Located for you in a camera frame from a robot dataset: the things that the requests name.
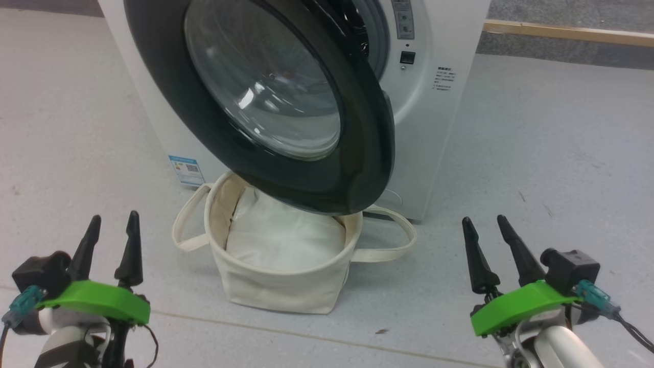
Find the blue energy label sticker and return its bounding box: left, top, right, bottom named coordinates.
left=168, top=154, right=205, bottom=187

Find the wooden floor strip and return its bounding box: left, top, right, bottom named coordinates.
left=482, top=19, right=654, bottom=50

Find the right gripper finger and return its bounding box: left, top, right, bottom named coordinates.
left=461, top=216, right=502, bottom=295
left=496, top=214, right=547, bottom=288

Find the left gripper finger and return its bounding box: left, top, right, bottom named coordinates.
left=114, top=210, right=145, bottom=288
left=67, top=215, right=102, bottom=282

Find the thin black left gripper cable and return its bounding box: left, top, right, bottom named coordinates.
left=135, top=324, right=160, bottom=368

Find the teal right camera cable plug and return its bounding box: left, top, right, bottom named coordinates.
left=574, top=279, right=622, bottom=318

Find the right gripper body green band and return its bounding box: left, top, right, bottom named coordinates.
left=470, top=279, right=581, bottom=338

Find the teal left camera cable plug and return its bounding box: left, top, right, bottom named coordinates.
left=1, top=285, right=47, bottom=329

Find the cream fabric laundry basket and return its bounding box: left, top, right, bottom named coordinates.
left=171, top=171, right=417, bottom=315

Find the white washing machine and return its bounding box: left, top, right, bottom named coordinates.
left=97, top=0, right=492, bottom=222

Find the black round washing machine door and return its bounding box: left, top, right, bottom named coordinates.
left=123, top=0, right=396, bottom=216

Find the teal camera cable plug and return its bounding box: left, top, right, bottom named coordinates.
left=574, top=279, right=622, bottom=318
left=1, top=285, right=47, bottom=329

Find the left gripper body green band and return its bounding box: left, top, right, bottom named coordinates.
left=36, top=279, right=151, bottom=327

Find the white basket liner cloth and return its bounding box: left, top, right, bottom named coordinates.
left=225, top=186, right=347, bottom=272

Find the black text warning label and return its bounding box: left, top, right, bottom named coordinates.
left=435, top=66, right=457, bottom=92

